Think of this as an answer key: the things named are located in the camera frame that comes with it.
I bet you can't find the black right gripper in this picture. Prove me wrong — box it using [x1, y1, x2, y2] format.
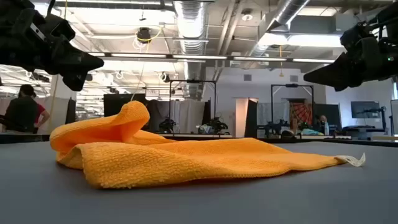
[303, 2, 398, 92]

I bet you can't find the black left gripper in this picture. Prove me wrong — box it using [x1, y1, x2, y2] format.
[0, 0, 105, 92]

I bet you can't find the orange microfibre towel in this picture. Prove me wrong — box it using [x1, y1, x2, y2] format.
[49, 100, 367, 190]

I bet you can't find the black divider panel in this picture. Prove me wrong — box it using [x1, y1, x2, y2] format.
[65, 98, 77, 134]

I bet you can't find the large black screen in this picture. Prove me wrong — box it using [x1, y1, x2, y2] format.
[103, 93, 147, 118]

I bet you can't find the person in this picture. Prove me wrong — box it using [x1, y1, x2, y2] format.
[3, 83, 50, 134]
[317, 114, 331, 135]

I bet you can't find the red orange patterned poster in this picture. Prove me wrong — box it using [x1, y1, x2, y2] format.
[289, 101, 313, 131]

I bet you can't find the black ceiling device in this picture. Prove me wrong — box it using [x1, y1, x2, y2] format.
[136, 27, 152, 44]

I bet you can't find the tall black panel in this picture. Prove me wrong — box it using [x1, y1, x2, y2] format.
[244, 98, 259, 138]

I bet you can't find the long ceiling light strip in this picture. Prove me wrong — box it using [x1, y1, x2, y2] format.
[88, 52, 336, 64]

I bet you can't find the black wall monitor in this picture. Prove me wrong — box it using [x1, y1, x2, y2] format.
[351, 101, 381, 119]

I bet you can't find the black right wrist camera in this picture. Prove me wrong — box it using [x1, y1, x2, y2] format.
[340, 24, 370, 50]

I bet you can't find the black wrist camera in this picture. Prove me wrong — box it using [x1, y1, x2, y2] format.
[340, 24, 370, 50]
[43, 17, 76, 43]

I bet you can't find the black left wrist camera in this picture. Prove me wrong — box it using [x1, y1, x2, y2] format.
[43, 17, 76, 43]

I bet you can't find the silver round ventilation duct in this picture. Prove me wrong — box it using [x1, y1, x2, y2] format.
[248, 0, 312, 60]
[173, 0, 208, 99]

